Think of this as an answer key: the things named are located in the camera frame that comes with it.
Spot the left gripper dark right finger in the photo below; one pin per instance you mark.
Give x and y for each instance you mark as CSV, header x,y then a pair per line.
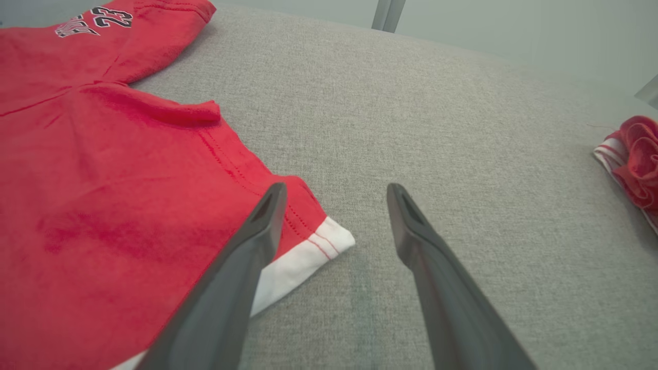
x,y
452,318

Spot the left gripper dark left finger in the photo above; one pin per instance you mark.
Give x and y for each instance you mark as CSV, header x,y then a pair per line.
x,y
216,318

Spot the red shorts with white hem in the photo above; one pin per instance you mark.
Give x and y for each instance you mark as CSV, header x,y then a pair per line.
x,y
103,180

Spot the red jersey with white sleeves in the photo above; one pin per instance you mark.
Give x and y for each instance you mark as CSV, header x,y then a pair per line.
x,y
640,164

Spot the grey partition post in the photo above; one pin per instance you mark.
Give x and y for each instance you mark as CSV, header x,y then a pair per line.
x,y
379,13
396,13

